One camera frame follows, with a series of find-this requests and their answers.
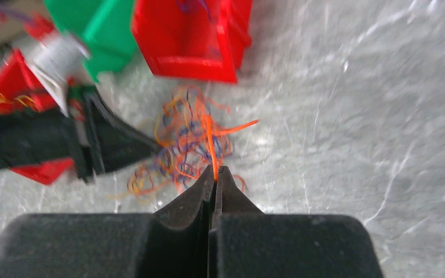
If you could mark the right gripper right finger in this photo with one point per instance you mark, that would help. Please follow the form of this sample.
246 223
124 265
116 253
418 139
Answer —
245 242

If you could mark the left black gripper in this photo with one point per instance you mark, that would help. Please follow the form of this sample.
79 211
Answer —
30 138

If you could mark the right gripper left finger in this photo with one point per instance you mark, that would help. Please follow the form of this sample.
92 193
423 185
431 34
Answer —
172 242

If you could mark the small red plastic bin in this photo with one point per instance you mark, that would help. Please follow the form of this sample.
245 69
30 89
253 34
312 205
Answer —
19 90

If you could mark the green plastic bin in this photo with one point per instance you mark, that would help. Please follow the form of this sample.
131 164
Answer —
103 26

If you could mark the large red plastic bin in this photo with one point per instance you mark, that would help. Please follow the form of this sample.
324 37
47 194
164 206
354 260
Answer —
202 40

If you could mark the tan plastic toolbox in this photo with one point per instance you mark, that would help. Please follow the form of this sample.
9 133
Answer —
13 14

